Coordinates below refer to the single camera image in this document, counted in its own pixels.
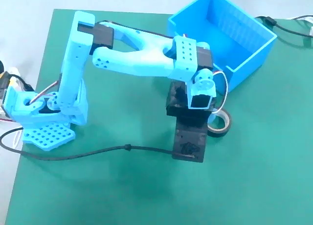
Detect blue gripper body with motor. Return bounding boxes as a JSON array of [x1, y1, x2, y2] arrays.
[[187, 68, 218, 111]]

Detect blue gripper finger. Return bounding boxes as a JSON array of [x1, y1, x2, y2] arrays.
[[209, 111, 220, 125]]

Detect black tape roll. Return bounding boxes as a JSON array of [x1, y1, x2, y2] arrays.
[[207, 107, 232, 138]]

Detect blue perforated robot base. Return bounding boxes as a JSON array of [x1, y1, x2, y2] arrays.
[[2, 85, 89, 152]]

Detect blue plastic box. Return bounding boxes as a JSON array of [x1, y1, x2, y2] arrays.
[[167, 0, 278, 93]]

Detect black yellow table clamp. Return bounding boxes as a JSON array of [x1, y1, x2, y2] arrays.
[[0, 61, 35, 101]]

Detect white gripper servo wire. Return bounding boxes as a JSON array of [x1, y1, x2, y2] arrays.
[[211, 71, 229, 113]]

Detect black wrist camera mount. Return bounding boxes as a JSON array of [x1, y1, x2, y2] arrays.
[[165, 79, 217, 163]]

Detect black cable with ferrite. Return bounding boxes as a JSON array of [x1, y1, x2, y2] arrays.
[[255, 16, 313, 37]]

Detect black camera cable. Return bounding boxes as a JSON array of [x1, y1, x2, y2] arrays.
[[0, 129, 196, 162]]

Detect red white base servo wires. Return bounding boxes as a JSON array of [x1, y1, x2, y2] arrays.
[[30, 79, 62, 105]]

